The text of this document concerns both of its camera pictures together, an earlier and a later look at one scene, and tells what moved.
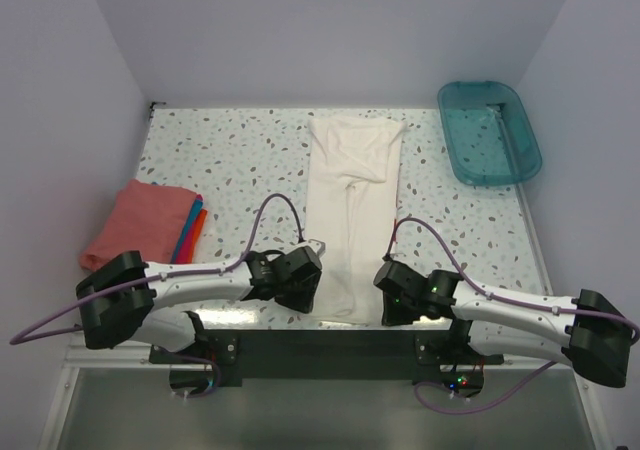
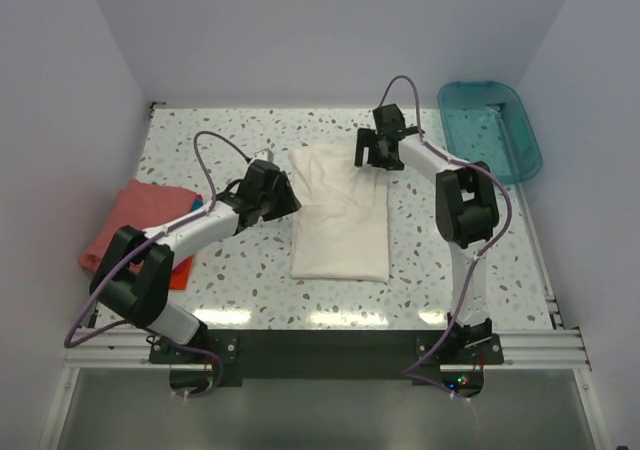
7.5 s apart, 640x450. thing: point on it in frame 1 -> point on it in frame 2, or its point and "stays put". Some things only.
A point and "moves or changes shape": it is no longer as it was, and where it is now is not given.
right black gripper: [391, 318] -> [367, 138]
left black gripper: [303, 302] -> [289, 203]
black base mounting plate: [316, 355] stays put
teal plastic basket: [489, 133] stays put
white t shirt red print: [353, 183] moves or changes shape
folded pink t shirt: [146, 218] stays put
